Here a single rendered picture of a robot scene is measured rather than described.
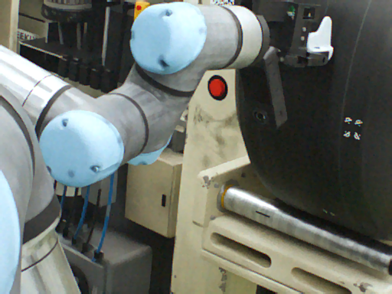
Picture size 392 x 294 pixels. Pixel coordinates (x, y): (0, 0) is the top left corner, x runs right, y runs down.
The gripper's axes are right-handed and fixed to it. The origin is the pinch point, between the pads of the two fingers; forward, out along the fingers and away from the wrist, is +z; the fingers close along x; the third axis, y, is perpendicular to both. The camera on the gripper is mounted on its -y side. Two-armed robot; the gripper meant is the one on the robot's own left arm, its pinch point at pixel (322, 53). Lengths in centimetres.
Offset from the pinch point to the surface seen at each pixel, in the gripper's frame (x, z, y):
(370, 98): -7.7, 1.8, -4.4
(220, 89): 31.8, 22.1, -14.4
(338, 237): 0.4, 17.2, -30.2
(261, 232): 15.5, 18.5, -34.8
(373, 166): -8.6, 5.2, -14.1
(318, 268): 1.5, 15.3, -35.6
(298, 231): 7.5, 16.9, -31.6
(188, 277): 35, 27, -53
